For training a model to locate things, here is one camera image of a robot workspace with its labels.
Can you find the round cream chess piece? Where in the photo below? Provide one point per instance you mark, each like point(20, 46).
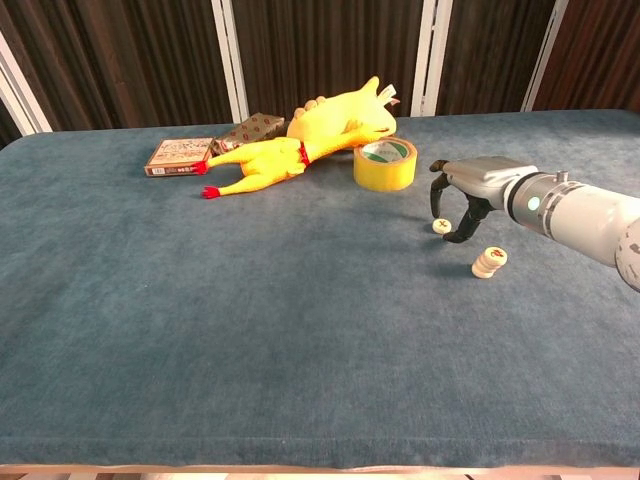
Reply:
point(481, 273)
point(441, 226)
point(485, 261)
point(496, 255)
point(481, 267)

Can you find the brown printed card box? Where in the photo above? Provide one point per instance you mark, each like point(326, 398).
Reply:
point(175, 155)

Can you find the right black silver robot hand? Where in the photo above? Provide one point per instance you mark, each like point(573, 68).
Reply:
point(487, 177)

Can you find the brown foil packet red print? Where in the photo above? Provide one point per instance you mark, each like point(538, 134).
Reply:
point(250, 131)

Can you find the yellow plush toy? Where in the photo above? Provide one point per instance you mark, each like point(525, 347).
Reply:
point(340, 112)

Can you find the white partition post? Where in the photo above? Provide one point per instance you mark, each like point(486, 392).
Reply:
point(231, 60)
point(430, 60)
point(20, 95)
point(545, 55)

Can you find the yellow packing tape roll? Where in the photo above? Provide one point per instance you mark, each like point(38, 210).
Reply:
point(385, 175)

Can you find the blue felt table cloth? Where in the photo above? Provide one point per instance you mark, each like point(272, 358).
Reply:
point(250, 325)

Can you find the yellow rubber chicken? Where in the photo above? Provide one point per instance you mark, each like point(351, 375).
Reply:
point(270, 165)

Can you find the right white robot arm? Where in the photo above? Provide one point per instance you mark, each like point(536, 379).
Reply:
point(575, 215)

